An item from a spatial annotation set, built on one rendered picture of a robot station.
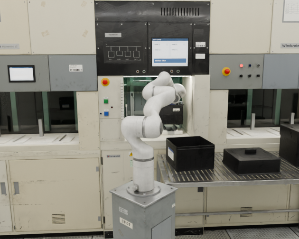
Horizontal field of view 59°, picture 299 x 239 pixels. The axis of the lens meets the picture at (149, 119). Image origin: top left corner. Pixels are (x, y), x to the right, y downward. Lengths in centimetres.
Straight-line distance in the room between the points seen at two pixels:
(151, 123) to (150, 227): 55
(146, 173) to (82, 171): 93
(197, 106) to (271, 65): 69
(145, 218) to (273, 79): 154
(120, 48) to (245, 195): 163
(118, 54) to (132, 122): 84
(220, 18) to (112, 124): 119
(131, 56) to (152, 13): 36
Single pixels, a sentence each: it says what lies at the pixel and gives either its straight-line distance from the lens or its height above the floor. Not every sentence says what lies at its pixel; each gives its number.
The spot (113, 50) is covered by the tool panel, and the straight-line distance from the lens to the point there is 213.
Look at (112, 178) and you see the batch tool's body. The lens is 230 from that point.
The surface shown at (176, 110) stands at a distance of 237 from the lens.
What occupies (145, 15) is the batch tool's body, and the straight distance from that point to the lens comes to 217.
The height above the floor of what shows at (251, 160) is 86.
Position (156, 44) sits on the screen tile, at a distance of 214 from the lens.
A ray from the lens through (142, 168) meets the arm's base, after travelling 146.
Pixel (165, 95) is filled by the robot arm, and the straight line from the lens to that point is 167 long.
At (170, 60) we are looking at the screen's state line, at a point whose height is 151.
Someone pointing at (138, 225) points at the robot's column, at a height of 63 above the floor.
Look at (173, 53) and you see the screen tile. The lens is 215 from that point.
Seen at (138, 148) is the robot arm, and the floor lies 102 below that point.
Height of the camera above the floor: 141
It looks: 10 degrees down
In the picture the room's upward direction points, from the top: straight up
